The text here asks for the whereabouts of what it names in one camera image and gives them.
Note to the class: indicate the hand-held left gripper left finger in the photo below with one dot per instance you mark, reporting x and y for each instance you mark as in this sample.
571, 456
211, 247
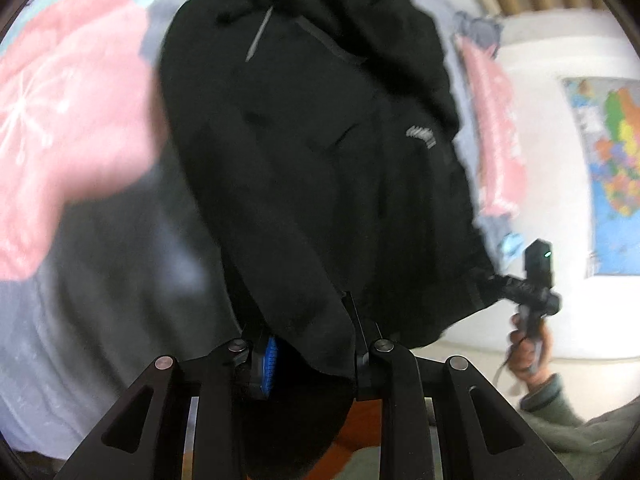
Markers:
269, 366

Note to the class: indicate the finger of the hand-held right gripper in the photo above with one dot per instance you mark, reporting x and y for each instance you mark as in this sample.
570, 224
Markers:
507, 290

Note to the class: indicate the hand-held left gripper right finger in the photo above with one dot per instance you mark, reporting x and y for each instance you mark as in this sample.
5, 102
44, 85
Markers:
362, 360

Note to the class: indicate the black hooded jacket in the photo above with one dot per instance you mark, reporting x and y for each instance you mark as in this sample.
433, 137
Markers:
310, 160

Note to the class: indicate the person's right forearm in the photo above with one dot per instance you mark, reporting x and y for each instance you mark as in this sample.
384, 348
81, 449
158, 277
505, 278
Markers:
565, 425

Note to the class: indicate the person's right hand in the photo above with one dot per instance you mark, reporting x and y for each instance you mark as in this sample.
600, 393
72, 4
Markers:
522, 365

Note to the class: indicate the light blue tissue packet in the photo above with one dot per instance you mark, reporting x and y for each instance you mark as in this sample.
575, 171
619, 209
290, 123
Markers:
511, 247

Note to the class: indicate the pink printed pillow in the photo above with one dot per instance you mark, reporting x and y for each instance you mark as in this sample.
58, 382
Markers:
495, 135

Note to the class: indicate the grey pillow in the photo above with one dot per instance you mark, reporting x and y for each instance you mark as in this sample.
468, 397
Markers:
475, 27

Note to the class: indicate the grey floral blanket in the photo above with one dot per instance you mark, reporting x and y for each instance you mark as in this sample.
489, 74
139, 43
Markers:
75, 135

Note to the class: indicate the colourful wall map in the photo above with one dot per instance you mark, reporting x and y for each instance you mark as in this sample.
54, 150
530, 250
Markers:
615, 170

